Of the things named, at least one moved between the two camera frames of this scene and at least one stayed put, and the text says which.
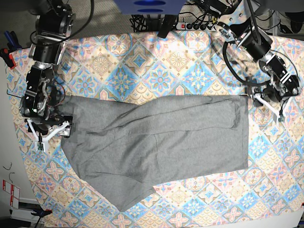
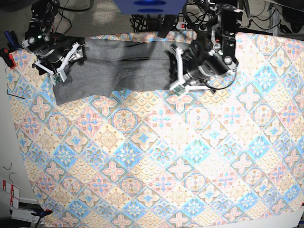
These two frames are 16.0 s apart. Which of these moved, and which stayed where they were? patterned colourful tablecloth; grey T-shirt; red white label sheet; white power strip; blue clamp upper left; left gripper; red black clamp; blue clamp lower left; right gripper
Moved: right gripper; grey T-shirt; left gripper
Stayed: blue clamp lower left; red black clamp; patterned colourful tablecloth; red white label sheet; blue clamp upper left; white power strip
